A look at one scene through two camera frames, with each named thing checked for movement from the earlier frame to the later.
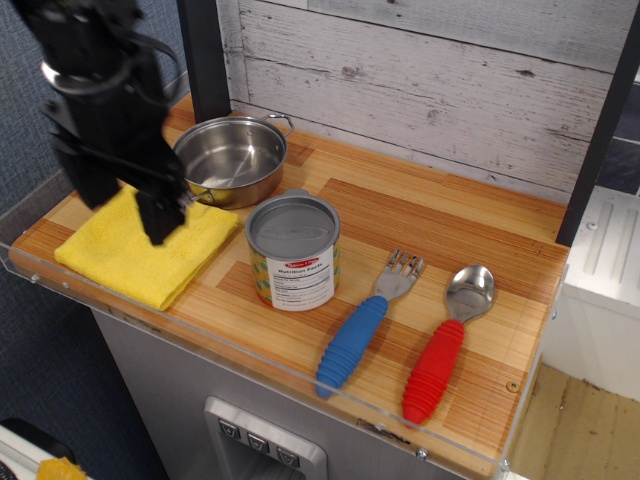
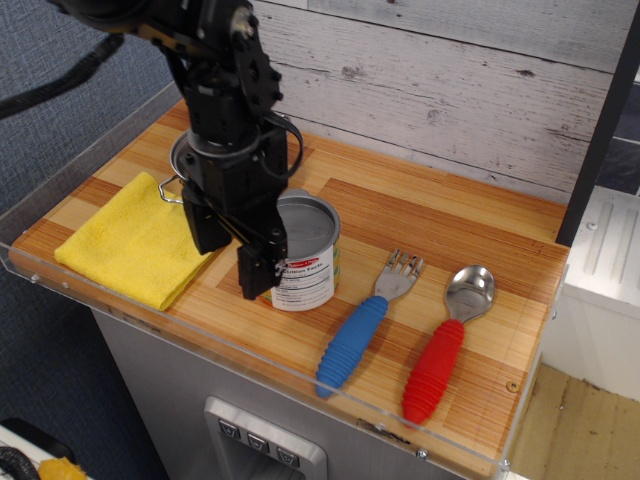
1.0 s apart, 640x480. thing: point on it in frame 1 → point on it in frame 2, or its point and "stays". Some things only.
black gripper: x=110 y=127 → x=242 y=173
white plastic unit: x=594 y=327 stays
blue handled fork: x=348 y=350 stays
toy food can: x=294 y=242 stays
